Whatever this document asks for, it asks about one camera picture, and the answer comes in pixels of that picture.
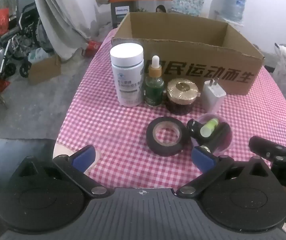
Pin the black tape roll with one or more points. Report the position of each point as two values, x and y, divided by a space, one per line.
155 142

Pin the small cardboard box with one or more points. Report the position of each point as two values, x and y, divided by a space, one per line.
45 71

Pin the green dropper bottle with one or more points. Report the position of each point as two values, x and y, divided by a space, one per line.
154 87

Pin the green tube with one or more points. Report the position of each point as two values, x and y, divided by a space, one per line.
209 128

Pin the white curtain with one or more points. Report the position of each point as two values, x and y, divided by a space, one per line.
58 17

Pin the white water dispenser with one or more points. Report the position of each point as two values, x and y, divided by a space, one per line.
229 22

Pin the pink checkered tablecloth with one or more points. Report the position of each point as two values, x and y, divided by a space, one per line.
108 120

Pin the gold lid jar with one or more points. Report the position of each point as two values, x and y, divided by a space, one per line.
181 92

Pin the large printed cardboard box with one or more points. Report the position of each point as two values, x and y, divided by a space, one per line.
232 55

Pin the white charger plug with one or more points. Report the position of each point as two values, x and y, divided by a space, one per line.
213 97

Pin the red plastic bag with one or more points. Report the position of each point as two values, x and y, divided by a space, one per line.
0 22

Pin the purple translucent case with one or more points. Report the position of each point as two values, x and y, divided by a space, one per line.
224 140

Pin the red packet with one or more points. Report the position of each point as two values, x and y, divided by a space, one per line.
93 45

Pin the white supplement bottle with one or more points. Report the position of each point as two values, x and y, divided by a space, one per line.
128 80

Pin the folded wheelchair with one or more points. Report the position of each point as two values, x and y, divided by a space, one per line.
20 30

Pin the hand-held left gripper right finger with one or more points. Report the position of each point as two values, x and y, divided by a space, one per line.
203 156

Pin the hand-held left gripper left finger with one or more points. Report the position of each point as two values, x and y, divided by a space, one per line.
84 156

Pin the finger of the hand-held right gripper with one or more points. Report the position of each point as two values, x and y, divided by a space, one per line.
265 148

